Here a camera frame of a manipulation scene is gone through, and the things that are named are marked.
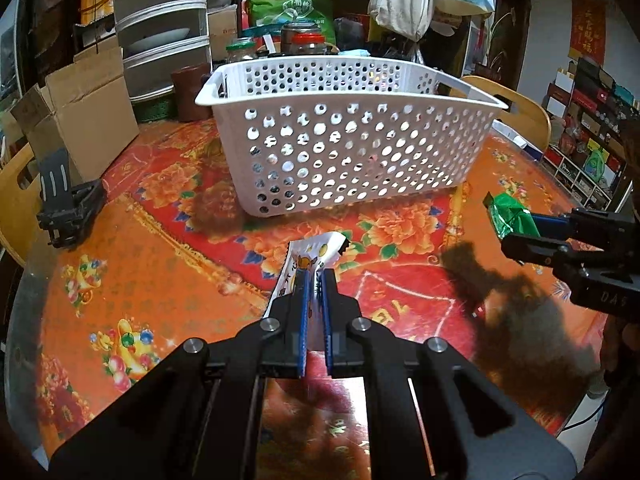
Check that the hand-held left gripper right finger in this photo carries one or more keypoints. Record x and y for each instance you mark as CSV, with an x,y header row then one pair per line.
x,y
327,310

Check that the cluttered storage shelf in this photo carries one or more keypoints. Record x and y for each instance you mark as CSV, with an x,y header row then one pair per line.
x,y
585,125

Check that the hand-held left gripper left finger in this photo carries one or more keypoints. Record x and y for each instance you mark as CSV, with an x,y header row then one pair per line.
x,y
301,310

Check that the red floral tablecloth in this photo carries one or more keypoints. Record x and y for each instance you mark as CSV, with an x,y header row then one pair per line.
x,y
150,270

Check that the red lid glass jar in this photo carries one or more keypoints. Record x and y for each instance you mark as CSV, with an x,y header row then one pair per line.
x,y
307,45

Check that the green shopping bag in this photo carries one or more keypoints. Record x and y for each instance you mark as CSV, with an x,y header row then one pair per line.
x,y
295,5

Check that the black folding phone stand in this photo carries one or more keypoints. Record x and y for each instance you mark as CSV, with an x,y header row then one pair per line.
x,y
65,200

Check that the wooden chair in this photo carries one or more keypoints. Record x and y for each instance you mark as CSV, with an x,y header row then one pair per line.
x,y
17,205
525,115

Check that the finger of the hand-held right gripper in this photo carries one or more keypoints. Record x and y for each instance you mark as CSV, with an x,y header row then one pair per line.
x,y
532,250
547,223

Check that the brown clay pot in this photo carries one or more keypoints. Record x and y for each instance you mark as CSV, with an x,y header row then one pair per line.
x,y
190,92

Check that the red wall scroll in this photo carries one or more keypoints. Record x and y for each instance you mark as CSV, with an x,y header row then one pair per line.
x,y
587,30

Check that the blue white paper box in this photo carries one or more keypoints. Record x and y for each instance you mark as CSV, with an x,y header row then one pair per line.
x,y
515,135

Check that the green woven basket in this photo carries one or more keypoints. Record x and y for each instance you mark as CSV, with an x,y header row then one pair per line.
x,y
155,111

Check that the closed cardboard carton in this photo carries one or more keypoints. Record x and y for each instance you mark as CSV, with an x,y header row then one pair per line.
x,y
222,30

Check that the white cartoon print snack packet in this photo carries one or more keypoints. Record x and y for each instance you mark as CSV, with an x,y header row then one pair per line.
x,y
312,255

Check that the white perforated plastic basket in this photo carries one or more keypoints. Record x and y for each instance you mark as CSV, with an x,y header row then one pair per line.
x,y
350,150

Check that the open cardboard box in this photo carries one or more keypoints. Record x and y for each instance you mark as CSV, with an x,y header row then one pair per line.
x,y
85,110

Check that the green foil packet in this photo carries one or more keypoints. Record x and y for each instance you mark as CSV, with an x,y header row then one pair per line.
x,y
515,215

